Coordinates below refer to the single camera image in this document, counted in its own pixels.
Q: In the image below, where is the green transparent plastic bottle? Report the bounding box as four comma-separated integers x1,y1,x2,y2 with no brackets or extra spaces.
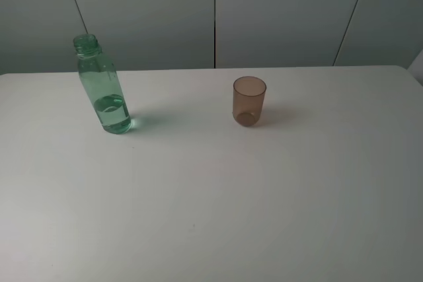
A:
73,34,132,134

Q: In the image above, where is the pink translucent plastic cup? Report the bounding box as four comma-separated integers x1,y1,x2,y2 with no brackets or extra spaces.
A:
232,76,267,127

